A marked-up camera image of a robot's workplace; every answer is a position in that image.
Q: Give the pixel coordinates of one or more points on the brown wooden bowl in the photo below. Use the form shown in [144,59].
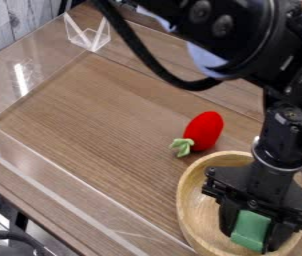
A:
[196,210]

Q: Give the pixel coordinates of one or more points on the red plush strawberry toy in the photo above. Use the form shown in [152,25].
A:
[200,134]

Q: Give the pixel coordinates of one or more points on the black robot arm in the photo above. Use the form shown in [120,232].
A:
[250,39]

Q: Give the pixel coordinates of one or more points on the green rectangular block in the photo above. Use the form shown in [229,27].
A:
[250,230]

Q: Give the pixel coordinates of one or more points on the clear acrylic tray wall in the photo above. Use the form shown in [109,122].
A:
[87,121]

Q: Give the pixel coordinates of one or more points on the clear acrylic corner bracket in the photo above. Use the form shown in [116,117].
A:
[89,39]

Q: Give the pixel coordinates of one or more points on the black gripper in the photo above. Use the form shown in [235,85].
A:
[255,188]

